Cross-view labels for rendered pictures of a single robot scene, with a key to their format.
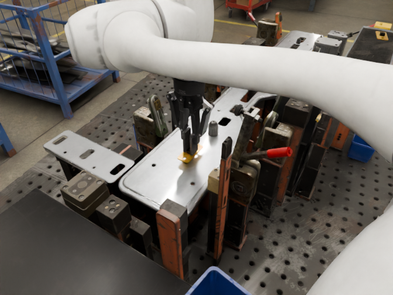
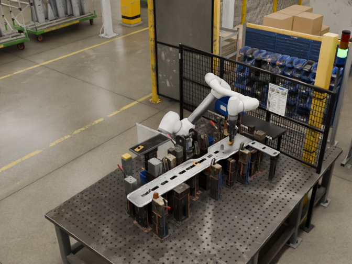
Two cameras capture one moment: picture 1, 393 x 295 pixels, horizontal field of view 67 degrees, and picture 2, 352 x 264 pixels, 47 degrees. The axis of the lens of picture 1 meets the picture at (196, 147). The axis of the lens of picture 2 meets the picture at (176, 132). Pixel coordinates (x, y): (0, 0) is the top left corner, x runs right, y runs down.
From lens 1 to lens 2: 4.15 m
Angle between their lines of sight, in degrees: 107
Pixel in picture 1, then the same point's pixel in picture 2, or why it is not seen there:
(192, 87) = not seen: hidden behind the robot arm
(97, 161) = (260, 145)
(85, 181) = (260, 133)
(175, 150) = (235, 145)
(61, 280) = (260, 124)
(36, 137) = not seen: outside the picture
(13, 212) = (275, 133)
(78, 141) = (268, 152)
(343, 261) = (225, 86)
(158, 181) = (241, 139)
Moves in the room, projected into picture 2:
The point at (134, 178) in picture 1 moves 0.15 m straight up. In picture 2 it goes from (248, 140) to (249, 127)
